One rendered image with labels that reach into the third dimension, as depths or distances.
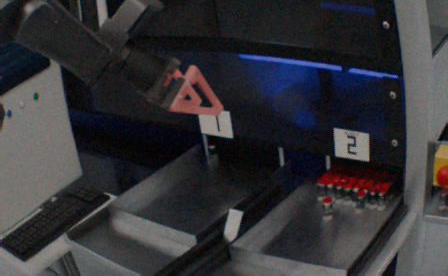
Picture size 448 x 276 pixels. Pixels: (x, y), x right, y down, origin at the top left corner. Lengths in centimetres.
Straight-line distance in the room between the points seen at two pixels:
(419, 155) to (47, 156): 102
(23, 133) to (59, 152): 17
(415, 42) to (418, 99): 12
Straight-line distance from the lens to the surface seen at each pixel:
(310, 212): 126
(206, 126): 140
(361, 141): 118
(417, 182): 117
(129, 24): 83
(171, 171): 148
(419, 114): 110
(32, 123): 160
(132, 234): 128
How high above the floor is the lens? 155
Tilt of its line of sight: 23 degrees down
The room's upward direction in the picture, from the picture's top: 9 degrees counter-clockwise
